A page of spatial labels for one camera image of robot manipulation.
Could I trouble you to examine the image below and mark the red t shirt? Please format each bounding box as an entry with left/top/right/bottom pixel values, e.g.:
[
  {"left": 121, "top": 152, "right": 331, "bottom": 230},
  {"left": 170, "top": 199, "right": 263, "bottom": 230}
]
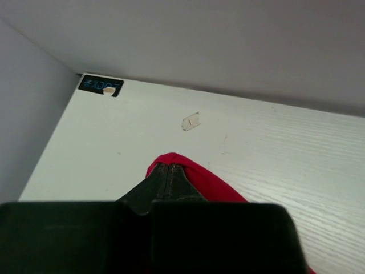
[{"left": 149, "top": 153, "right": 312, "bottom": 273}]

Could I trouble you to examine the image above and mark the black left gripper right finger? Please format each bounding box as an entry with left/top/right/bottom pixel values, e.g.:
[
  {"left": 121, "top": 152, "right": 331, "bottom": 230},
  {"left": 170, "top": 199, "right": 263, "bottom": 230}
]
[{"left": 164, "top": 164, "right": 206, "bottom": 202}]

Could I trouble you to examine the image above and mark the black blue sticker label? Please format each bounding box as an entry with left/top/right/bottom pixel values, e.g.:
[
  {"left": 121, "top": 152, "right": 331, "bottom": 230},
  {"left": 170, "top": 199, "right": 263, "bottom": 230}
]
[{"left": 78, "top": 74, "right": 124, "bottom": 98}]

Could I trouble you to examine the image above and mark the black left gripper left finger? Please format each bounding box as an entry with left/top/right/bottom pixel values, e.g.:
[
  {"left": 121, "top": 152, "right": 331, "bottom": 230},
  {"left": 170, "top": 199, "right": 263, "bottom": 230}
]
[{"left": 117, "top": 163, "right": 171, "bottom": 215}]

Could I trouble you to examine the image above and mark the clear tape piece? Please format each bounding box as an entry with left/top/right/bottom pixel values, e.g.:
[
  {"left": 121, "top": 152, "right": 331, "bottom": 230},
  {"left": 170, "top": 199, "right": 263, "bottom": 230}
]
[{"left": 181, "top": 112, "right": 200, "bottom": 132}]

